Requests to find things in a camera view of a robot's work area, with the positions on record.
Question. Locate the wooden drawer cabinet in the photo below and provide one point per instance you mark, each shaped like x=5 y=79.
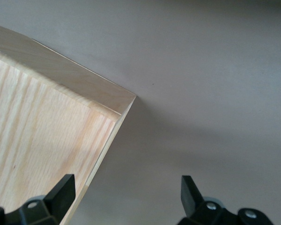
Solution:
x=37 y=117

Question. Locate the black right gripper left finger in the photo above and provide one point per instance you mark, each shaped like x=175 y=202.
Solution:
x=61 y=194

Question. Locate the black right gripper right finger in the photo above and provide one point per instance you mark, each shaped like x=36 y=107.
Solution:
x=189 y=197

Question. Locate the table cover sheet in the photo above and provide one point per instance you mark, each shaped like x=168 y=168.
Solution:
x=201 y=93

